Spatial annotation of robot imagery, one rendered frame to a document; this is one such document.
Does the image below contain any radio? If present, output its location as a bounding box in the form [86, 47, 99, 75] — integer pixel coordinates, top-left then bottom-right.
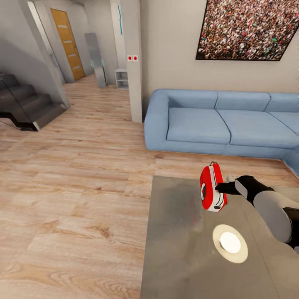
[200, 162, 228, 212]

